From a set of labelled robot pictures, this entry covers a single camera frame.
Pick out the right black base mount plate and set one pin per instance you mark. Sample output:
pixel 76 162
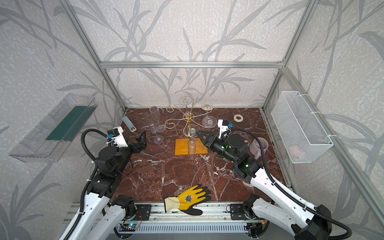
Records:
pixel 237 212

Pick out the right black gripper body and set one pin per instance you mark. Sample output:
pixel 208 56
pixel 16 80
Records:
pixel 210 141

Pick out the green circuit board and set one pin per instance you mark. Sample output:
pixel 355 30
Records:
pixel 130 227

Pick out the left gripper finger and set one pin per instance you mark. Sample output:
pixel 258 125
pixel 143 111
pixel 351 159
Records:
pixel 142 135
pixel 142 143

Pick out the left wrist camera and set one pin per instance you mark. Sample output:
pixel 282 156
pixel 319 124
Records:
pixel 115 137

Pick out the pink item in basket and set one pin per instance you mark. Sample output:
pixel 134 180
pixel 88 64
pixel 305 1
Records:
pixel 296 152

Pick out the grey remote control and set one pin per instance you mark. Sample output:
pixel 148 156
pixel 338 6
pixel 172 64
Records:
pixel 129 124

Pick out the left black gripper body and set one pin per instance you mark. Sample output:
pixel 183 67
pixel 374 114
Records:
pixel 134 145

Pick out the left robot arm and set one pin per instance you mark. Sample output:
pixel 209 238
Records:
pixel 99 215

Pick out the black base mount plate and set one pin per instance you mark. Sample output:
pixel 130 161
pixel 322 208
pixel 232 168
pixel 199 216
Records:
pixel 143 212
pixel 237 212

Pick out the white wire mesh basket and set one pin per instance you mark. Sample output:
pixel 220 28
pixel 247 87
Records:
pixel 298 125

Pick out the clear acrylic wall shelf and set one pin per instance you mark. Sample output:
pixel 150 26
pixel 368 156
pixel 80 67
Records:
pixel 48 141

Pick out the gold wire wine glass rack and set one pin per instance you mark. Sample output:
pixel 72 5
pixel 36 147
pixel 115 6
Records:
pixel 171 123

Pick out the yellow wooden rack base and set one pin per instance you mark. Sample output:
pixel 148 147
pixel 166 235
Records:
pixel 181 147

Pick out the white tape roll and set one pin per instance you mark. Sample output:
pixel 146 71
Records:
pixel 238 118

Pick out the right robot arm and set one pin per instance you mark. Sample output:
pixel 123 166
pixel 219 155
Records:
pixel 289 211

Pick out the yellow black work glove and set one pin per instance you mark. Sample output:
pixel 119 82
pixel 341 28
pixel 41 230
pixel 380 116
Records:
pixel 187 200

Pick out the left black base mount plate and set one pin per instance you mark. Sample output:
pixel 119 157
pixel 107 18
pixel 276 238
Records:
pixel 143 212

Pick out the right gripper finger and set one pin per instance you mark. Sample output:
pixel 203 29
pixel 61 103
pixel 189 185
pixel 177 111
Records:
pixel 204 138
pixel 206 133

